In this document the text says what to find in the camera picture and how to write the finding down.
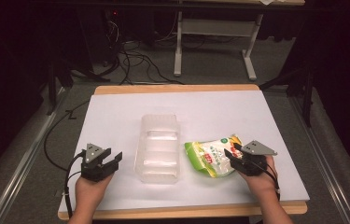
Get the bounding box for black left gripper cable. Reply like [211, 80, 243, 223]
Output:
[63, 149, 87, 218]

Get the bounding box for black stand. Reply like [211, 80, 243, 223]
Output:
[259, 66, 315, 129]
[45, 60, 75, 117]

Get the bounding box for white metal desk frame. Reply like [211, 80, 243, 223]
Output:
[173, 8, 264, 82]

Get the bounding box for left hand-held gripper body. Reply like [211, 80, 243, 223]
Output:
[79, 143, 118, 183]

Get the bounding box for white table sheet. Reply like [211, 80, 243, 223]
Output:
[58, 90, 311, 214]

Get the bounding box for metal floor rail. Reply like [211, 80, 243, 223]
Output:
[288, 94, 350, 224]
[0, 87, 71, 224]

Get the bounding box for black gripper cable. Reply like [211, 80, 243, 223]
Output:
[63, 149, 87, 218]
[250, 158, 281, 202]

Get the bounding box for black floor cables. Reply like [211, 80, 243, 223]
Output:
[101, 12, 186, 87]

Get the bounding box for clear plastic container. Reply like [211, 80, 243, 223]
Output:
[133, 113, 182, 185]

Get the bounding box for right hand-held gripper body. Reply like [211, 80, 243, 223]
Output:
[233, 139, 278, 177]

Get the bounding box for green and white snack bag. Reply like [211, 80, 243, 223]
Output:
[184, 133, 245, 178]

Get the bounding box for person's right hand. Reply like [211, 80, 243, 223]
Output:
[238, 154, 279, 199]

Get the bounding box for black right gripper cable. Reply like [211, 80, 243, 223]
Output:
[250, 158, 281, 202]

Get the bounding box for black floor cable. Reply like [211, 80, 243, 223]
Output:
[43, 98, 91, 172]

